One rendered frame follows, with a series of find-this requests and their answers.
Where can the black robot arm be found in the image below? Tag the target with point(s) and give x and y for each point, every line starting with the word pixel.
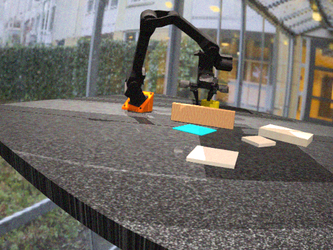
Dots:
pixel 152 19

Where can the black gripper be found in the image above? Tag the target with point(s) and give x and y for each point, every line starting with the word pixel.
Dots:
pixel 194 87

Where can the orange wooden bar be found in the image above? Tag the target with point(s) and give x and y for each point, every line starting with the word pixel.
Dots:
pixel 202 115

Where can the yellow cup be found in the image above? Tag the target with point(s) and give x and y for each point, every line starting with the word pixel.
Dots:
pixel 210 104

